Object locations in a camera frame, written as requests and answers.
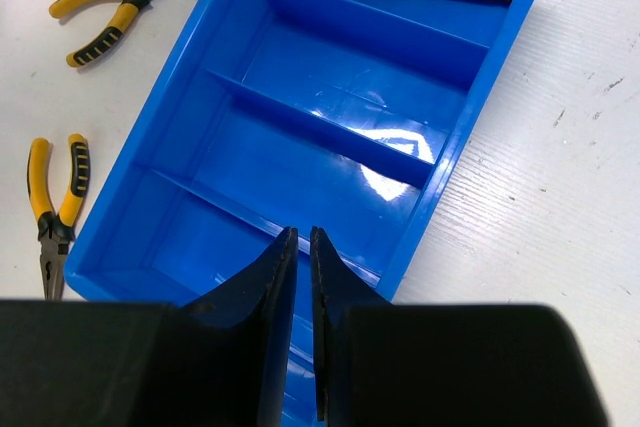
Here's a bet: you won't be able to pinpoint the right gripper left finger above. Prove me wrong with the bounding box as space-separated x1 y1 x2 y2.
128 227 298 426

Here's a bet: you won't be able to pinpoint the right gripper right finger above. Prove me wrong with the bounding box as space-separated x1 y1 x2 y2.
310 227 500 426

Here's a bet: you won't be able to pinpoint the lower yellow black pliers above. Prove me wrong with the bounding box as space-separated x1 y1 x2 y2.
27 133 91 301

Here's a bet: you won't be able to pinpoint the blue divided plastic bin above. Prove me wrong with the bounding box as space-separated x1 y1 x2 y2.
65 0 534 426

